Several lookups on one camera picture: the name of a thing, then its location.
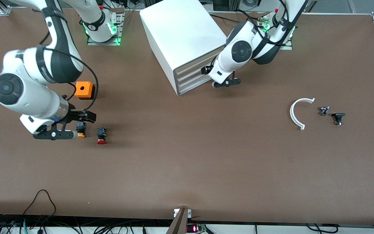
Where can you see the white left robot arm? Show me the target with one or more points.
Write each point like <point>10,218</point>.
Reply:
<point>242,50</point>

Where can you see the yellow push button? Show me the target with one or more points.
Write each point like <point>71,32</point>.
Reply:
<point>81,135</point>

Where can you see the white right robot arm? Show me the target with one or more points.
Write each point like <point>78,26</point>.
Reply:
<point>11,87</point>

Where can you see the black button component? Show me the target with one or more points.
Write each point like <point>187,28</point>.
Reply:
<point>338,116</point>

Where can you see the circuit board with red display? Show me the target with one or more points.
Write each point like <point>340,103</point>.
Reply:
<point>192,228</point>

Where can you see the orange box with hole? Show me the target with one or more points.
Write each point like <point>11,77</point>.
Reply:
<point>83,89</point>

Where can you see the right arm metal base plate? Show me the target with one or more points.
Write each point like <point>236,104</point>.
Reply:
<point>102,43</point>

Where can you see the small black metal part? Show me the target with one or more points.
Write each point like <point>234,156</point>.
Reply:
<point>324,111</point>

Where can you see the white curved plastic arc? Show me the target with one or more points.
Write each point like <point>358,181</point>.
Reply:
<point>291,113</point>

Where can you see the red push button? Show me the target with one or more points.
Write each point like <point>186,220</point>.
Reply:
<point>101,132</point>

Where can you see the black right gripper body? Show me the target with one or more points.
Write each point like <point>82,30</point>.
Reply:
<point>73,114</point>

